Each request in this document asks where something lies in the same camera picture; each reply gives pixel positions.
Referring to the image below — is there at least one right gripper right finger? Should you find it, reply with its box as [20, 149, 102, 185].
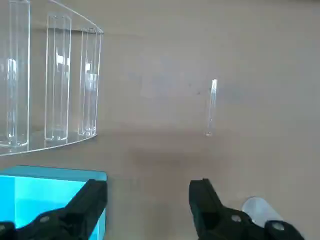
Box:
[189, 178, 306, 240]

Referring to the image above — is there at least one frosted clear plastic cylinder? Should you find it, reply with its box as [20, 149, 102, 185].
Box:
[241, 196, 285, 225]

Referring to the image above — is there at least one blue plastic bin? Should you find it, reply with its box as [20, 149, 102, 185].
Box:
[0, 164, 108, 240]

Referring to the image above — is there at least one clear acrylic slotted rack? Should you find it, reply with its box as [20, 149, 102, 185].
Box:
[0, 0, 105, 157]

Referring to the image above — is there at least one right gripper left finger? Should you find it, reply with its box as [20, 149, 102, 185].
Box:
[0, 178, 108, 240]

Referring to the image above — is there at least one clear glass thermometer tube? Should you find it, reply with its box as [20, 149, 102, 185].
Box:
[204, 78, 219, 137]

